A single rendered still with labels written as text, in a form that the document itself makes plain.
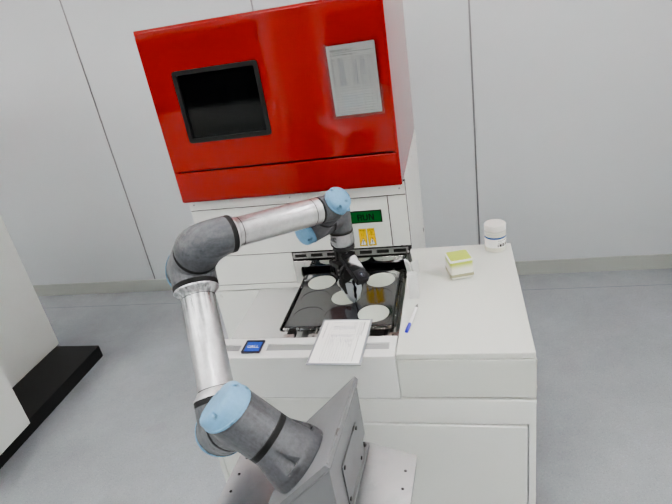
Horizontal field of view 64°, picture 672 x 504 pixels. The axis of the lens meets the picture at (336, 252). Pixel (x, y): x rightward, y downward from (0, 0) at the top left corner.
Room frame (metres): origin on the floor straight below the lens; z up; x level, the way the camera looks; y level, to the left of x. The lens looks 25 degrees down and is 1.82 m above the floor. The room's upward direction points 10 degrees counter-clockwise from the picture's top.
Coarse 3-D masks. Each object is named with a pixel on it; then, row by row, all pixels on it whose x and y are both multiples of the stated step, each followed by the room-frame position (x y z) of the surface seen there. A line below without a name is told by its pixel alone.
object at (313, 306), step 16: (368, 272) 1.73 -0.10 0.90; (384, 272) 1.71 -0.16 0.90; (304, 288) 1.70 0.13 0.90; (336, 288) 1.66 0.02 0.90; (368, 288) 1.62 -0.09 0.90; (384, 288) 1.60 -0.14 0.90; (304, 304) 1.59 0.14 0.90; (320, 304) 1.57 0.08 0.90; (336, 304) 1.55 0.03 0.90; (352, 304) 1.53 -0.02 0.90; (368, 304) 1.51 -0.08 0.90; (384, 304) 1.50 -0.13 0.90; (288, 320) 1.50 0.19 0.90; (304, 320) 1.49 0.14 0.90; (320, 320) 1.47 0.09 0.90; (384, 320) 1.41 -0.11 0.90
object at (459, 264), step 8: (448, 256) 1.50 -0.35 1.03; (456, 256) 1.49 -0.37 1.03; (464, 256) 1.48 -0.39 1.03; (448, 264) 1.49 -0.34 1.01; (456, 264) 1.46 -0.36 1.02; (464, 264) 1.46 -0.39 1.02; (472, 264) 1.46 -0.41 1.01; (448, 272) 1.50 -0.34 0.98; (456, 272) 1.46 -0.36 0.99; (464, 272) 1.46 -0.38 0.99; (472, 272) 1.46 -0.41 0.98
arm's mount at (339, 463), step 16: (352, 384) 0.96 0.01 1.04; (336, 400) 0.97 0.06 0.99; (352, 400) 0.93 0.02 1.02; (320, 416) 0.98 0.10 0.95; (336, 416) 0.89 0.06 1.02; (352, 416) 0.93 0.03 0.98; (336, 432) 0.83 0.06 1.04; (352, 432) 0.90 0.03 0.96; (320, 448) 0.83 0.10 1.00; (336, 448) 0.80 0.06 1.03; (352, 448) 0.88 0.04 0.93; (368, 448) 0.98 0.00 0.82; (320, 464) 0.77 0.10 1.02; (336, 464) 0.79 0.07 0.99; (352, 464) 0.86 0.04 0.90; (304, 480) 0.77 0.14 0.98; (320, 480) 0.76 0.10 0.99; (336, 480) 0.77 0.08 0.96; (352, 480) 0.84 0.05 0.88; (272, 496) 0.85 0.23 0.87; (288, 496) 0.78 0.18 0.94; (304, 496) 0.77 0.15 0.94; (320, 496) 0.76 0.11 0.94; (336, 496) 0.76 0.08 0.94; (352, 496) 0.84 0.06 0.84
